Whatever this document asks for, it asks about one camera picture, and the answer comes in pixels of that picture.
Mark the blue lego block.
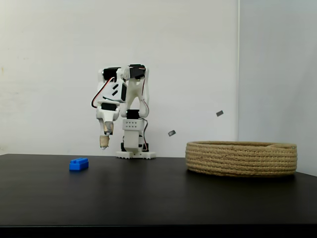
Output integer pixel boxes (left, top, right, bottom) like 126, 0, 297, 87
69, 157, 89, 172

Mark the red black white servo cable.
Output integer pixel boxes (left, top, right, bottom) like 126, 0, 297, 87
90, 76, 117, 109

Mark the woven rope basket tray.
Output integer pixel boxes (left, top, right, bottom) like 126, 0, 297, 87
185, 140, 298, 178

